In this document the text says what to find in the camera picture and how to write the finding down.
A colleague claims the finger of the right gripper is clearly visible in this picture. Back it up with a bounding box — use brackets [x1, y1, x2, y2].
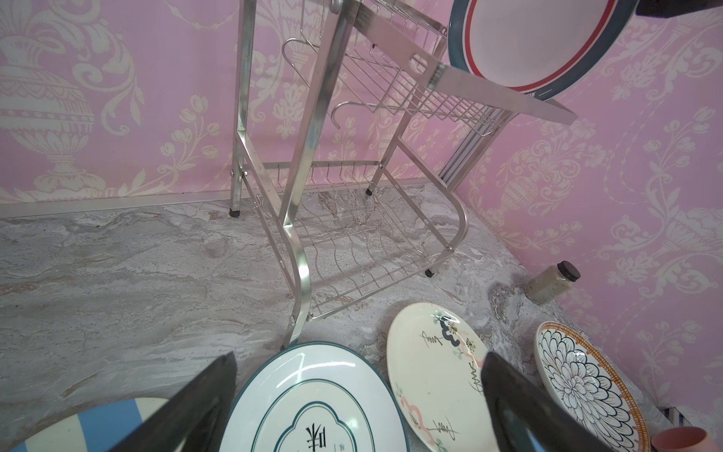
[636, 0, 723, 17]

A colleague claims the white plate teal red rim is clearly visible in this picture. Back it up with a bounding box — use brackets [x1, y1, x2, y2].
[447, 0, 638, 100]

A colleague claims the pink cup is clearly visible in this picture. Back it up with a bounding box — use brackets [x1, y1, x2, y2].
[651, 427, 719, 452]

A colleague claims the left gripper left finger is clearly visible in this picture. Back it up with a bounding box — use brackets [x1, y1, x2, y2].
[112, 352, 237, 452]

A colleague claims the beige bottle black cap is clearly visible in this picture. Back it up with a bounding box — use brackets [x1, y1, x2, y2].
[523, 260, 581, 305]

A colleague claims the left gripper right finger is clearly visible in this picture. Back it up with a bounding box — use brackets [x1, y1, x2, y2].
[480, 352, 610, 452]

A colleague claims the silver wire dish rack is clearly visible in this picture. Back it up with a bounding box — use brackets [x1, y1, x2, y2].
[230, 1, 575, 348]

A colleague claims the blue striped plate far left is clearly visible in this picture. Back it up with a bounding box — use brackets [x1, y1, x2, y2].
[11, 397, 168, 452]

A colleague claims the white plate green quatrefoil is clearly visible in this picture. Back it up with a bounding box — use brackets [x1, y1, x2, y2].
[220, 342, 410, 451]

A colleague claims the floral mandala patterned plate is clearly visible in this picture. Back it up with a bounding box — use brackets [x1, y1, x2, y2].
[534, 321, 651, 451]

